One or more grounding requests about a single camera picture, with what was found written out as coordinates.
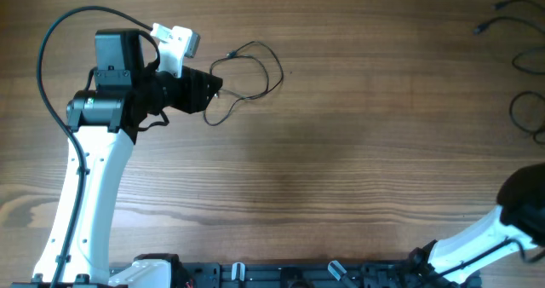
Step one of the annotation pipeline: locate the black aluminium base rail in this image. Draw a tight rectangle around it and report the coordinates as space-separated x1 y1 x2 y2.
108 253 483 288

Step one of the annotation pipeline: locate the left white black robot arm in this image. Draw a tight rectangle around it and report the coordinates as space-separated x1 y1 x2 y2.
26 24 222 287

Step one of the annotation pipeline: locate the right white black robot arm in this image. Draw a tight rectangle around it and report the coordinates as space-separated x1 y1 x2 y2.
419 164 544 287

